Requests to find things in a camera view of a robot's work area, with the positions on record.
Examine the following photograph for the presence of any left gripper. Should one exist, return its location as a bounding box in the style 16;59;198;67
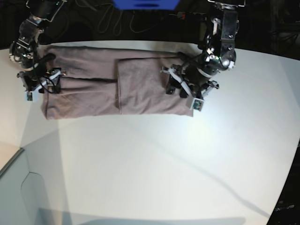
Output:
160;65;219;98

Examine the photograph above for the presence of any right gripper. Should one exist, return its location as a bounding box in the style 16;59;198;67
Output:
17;67;66;94

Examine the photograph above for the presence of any mauve t-shirt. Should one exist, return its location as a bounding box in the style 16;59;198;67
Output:
41;46;193;120

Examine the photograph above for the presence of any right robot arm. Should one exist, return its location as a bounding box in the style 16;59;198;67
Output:
9;0;67;96

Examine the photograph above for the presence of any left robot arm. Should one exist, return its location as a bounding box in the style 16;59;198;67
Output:
162;0;246;98

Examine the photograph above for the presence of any black power strip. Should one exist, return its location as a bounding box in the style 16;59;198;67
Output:
176;12;207;21

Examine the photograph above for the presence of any blue plastic bin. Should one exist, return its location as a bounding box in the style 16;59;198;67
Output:
113;0;180;10

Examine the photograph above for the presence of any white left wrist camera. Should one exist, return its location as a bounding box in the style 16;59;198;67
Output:
186;96;204;111

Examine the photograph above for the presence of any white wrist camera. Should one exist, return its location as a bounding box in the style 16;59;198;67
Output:
186;96;204;111
24;90;39;102

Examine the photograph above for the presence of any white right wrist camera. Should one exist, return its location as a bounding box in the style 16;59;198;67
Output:
24;90;39;102

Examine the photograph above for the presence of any grey looped cable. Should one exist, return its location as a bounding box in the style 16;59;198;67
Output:
97;7;165;34

